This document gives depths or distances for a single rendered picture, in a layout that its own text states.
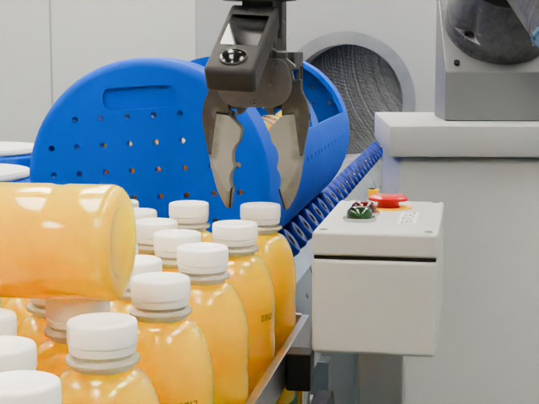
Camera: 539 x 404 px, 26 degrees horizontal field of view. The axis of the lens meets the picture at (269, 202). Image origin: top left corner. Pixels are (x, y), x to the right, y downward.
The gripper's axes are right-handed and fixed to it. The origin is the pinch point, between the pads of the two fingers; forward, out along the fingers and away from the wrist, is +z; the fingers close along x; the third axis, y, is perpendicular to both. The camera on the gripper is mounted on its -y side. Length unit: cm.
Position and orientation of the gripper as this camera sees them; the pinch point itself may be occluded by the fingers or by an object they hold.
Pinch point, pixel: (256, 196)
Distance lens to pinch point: 112.7
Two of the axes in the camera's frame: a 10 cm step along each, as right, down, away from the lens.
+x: -9.9, -0.2, 1.7
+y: 1.7, -1.3, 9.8
